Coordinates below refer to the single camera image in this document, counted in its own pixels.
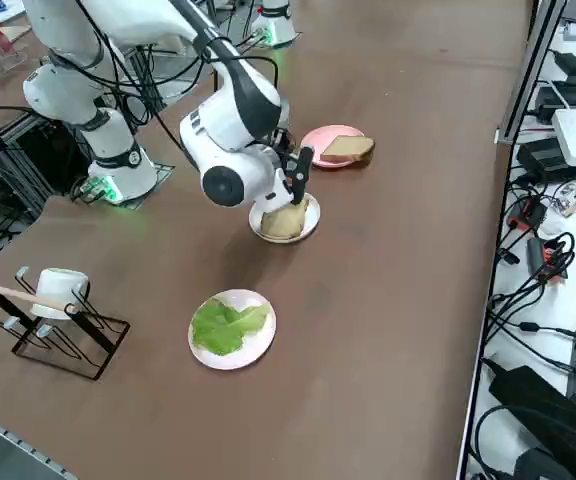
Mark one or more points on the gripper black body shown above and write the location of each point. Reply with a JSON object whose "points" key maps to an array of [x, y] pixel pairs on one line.
{"points": [[284, 150]]}

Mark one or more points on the aluminium post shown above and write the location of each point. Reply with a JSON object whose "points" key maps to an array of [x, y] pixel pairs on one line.
{"points": [[528, 75]]}

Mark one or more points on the white plate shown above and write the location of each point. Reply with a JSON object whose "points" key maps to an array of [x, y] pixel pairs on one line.
{"points": [[314, 220]]}

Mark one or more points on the green lettuce leaf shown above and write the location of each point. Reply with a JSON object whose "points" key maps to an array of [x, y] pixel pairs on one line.
{"points": [[220, 330]]}

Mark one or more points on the black bag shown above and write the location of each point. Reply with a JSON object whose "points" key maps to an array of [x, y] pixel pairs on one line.
{"points": [[543, 415]]}

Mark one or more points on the black power adapter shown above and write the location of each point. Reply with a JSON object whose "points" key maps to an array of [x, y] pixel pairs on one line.
{"points": [[540, 157]]}

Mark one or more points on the brown bread slice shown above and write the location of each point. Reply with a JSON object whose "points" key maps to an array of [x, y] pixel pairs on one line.
{"points": [[283, 222], [345, 146]]}

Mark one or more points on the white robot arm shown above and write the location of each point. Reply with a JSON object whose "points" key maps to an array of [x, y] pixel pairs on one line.
{"points": [[218, 130], [275, 27]]}

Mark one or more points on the white cup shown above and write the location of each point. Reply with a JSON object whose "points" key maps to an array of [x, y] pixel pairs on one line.
{"points": [[58, 290]]}

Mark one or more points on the pale speckled plate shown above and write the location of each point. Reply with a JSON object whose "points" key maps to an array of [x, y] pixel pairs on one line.
{"points": [[248, 352]]}

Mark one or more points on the aluminium frame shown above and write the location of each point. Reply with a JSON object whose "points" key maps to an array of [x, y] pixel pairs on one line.
{"points": [[13, 150]]}

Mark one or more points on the pink plate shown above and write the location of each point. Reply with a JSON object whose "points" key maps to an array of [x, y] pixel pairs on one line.
{"points": [[318, 137]]}

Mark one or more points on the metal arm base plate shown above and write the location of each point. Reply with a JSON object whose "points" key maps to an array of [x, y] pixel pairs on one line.
{"points": [[163, 172]]}

